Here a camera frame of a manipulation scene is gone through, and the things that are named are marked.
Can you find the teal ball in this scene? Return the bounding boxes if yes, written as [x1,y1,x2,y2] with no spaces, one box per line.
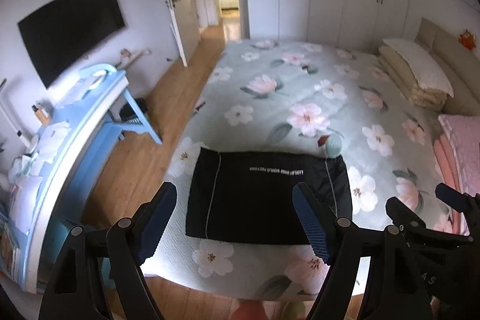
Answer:
[324,136,344,159]

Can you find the beige headboard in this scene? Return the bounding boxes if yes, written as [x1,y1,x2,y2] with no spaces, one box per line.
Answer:
[416,17,480,118]

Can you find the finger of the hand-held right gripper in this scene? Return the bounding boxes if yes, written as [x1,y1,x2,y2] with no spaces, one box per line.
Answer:
[385,197,430,232]
[435,183,480,212]

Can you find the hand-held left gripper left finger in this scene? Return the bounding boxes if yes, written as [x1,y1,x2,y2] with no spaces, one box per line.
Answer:
[37,182,178,320]

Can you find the light blue desk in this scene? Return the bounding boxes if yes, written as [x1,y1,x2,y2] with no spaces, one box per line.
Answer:
[0,65,164,292]

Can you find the stack of beige folded quilts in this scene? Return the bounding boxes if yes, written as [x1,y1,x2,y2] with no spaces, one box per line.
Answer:
[377,46,451,109]

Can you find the black wall television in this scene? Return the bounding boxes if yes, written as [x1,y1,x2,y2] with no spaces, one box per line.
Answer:
[17,0,126,89]

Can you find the red wall decoration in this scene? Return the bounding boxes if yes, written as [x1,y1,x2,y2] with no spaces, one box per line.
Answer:
[458,29,477,51]

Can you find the white pillow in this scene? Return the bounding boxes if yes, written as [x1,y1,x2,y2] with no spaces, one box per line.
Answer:
[382,38,454,96]

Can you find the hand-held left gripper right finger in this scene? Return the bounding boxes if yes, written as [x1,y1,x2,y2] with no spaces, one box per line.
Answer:
[292,182,437,320]

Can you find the black trash bin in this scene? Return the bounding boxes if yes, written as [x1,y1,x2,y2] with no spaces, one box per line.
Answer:
[119,99,149,126]

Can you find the small brown bottle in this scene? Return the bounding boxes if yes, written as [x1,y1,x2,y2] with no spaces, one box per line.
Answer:
[32,103,52,126]

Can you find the black jacket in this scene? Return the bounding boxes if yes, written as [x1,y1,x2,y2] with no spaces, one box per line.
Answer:
[185,147,353,246]

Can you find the bed with floral cover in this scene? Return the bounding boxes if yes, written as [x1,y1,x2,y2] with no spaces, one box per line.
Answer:
[144,39,480,302]

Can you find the white papers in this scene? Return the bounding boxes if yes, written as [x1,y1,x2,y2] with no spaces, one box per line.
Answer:
[37,121,73,164]

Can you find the pink blanket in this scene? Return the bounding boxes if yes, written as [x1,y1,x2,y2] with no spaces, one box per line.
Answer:
[433,114,480,234]

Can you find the round ring lamp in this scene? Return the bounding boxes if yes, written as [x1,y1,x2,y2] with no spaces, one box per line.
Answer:
[77,64,118,96]

